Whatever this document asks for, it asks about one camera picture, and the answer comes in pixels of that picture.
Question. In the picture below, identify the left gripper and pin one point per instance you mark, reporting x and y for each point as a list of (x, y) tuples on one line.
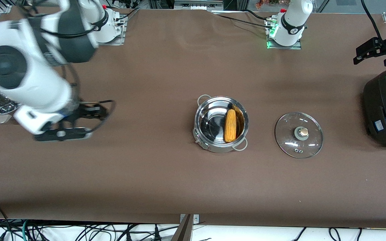
[(384, 46)]

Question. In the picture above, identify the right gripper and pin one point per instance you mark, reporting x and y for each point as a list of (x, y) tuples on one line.
[(86, 111)]

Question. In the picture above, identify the glass pot lid with knob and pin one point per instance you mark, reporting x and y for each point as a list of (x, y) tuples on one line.
[(298, 147)]

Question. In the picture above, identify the yellow corn cob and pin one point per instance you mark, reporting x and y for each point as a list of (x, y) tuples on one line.
[(230, 125)]

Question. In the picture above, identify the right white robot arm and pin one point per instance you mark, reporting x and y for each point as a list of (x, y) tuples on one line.
[(28, 80)]

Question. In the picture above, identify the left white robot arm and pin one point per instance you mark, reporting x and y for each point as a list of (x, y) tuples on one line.
[(292, 20)]

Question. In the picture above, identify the grey metal box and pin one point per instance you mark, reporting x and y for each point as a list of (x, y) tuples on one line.
[(196, 4)]

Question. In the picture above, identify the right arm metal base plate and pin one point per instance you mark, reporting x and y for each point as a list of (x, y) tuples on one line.
[(122, 33)]

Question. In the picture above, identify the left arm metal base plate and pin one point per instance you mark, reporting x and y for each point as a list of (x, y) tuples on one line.
[(269, 43)]

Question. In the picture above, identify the grey metal bracket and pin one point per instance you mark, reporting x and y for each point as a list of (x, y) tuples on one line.
[(194, 219)]

